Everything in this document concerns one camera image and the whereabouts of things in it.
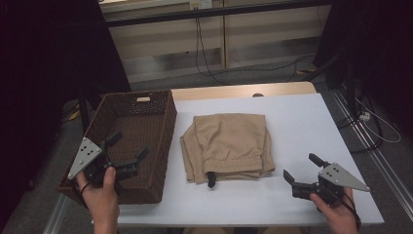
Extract brown wicker basket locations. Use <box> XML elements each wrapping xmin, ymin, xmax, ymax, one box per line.
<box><xmin>56</xmin><ymin>90</ymin><xmax>178</xmax><ymax>207</ymax></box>

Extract person's right hand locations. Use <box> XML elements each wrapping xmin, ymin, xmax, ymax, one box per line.
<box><xmin>309</xmin><ymin>187</ymin><xmax>362</xmax><ymax>234</ymax></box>

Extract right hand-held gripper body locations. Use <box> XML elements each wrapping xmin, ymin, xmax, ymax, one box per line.
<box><xmin>291</xmin><ymin>162</ymin><xmax>371</xmax><ymax>207</ymax></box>

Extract white wall socket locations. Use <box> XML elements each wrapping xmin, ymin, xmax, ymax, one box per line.
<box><xmin>189</xmin><ymin>0</ymin><xmax>213</xmax><ymax>10</ymax></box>

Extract black curtain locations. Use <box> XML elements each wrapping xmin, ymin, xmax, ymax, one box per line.
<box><xmin>312</xmin><ymin>0</ymin><xmax>413</xmax><ymax>137</ymax></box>
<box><xmin>0</xmin><ymin>0</ymin><xmax>132</xmax><ymax>230</ymax></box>

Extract long black cable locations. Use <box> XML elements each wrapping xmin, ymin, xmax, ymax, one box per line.
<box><xmin>194</xmin><ymin>7</ymin><xmax>317</xmax><ymax>85</ymax></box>

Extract beige pants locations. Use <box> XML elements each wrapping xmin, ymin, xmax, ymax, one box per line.
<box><xmin>179</xmin><ymin>112</ymin><xmax>277</xmax><ymax>189</ymax></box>

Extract black floor cable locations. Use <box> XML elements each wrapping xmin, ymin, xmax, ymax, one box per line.
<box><xmin>336</xmin><ymin>92</ymin><xmax>385</xmax><ymax>154</ymax></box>

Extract metal floor rail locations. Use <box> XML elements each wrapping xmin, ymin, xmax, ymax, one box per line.
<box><xmin>42</xmin><ymin>194</ymin><xmax>70</xmax><ymax>234</ymax></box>
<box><xmin>330</xmin><ymin>88</ymin><xmax>413</xmax><ymax>214</ymax></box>

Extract black wrist strap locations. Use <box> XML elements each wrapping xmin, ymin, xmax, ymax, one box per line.
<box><xmin>337</xmin><ymin>191</ymin><xmax>362</xmax><ymax>230</ymax></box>

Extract thin white cable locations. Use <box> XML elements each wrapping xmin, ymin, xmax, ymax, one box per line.
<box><xmin>354</xmin><ymin>97</ymin><xmax>402</xmax><ymax>144</ymax></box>

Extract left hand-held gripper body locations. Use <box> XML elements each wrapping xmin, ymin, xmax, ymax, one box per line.
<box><xmin>67</xmin><ymin>136</ymin><xmax>141</xmax><ymax>189</ymax></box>

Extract light wooden cabinet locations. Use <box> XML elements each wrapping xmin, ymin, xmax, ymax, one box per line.
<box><xmin>98</xmin><ymin>0</ymin><xmax>333</xmax><ymax>84</ymax></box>

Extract person's left hand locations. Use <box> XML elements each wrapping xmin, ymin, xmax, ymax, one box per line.
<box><xmin>76</xmin><ymin>166</ymin><xmax>121</xmax><ymax>224</ymax></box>

